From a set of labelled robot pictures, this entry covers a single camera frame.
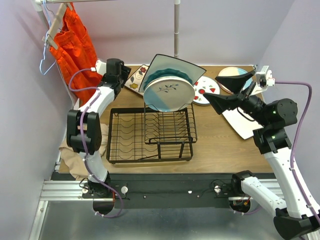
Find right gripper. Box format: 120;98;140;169
203;69;270;127

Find flower square plate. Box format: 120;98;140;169
124;64;149;96

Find blue and cream round plate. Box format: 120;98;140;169
218;66;247;94

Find watermelon round plate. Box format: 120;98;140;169
192;76;220;106

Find grey square plate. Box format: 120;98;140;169
222;108;263;140

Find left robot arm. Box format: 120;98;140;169
66;58;131;198

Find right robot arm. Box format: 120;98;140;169
204;66;320;240

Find large white square plate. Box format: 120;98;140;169
138;53;207;93

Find teal rimmed plate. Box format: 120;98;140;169
143;68;193;90

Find orange shorts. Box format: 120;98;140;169
49;3;102;104

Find wooden clip hanger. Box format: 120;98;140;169
42;1;73;50

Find beige cloth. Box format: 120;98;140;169
59;124;109;181

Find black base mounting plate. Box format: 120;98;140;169
82;172;258;210

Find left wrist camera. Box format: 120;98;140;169
90;59;107;76

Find black wire dish rack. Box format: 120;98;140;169
106;104;198;165

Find blue wire hanger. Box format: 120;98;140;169
39;0;57;76

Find white clothes rack frame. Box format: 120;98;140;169
31;0;181;58

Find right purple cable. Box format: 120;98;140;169
233;81;320;218

